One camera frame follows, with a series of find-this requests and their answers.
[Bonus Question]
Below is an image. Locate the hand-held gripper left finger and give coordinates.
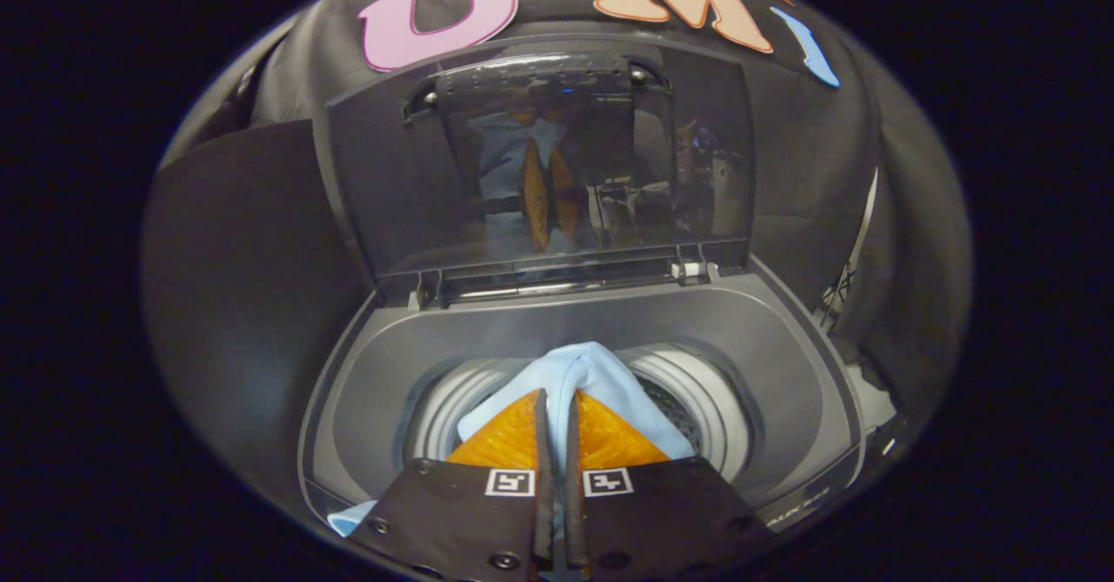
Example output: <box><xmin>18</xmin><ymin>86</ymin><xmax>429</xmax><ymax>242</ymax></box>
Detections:
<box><xmin>348</xmin><ymin>388</ymin><xmax>555</xmax><ymax>582</ymax></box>

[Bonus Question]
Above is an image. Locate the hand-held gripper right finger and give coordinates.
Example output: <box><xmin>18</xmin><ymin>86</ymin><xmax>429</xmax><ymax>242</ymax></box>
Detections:
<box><xmin>564</xmin><ymin>388</ymin><xmax>775</xmax><ymax>582</ymax></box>

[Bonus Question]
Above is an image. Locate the light blue garment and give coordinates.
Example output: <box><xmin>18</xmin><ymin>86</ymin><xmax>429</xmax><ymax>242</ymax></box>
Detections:
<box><xmin>329</xmin><ymin>341</ymin><xmax>697</xmax><ymax>538</ymax></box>

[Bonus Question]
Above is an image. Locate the grey washing machine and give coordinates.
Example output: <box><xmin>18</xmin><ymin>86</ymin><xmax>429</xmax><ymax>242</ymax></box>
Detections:
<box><xmin>299</xmin><ymin>256</ymin><xmax>867</xmax><ymax>538</ymax></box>

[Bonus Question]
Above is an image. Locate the black backdrop cloth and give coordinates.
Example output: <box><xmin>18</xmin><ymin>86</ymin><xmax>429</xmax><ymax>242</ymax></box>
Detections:
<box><xmin>165</xmin><ymin>0</ymin><xmax>971</xmax><ymax>409</ymax></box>

